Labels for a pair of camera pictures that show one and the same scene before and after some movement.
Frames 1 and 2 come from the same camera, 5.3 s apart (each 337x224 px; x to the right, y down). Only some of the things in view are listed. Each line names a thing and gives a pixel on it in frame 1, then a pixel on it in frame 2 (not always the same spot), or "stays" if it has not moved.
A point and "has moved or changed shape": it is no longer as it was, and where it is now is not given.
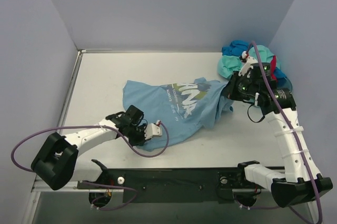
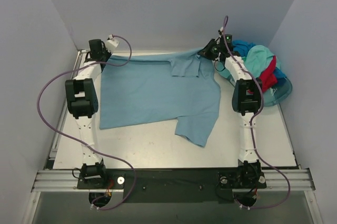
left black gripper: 137,138 to 98,57
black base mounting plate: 148,185 stays
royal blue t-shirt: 239,48 stays
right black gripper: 232,87 to 208,49
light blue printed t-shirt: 187,108 has moved or changed shape
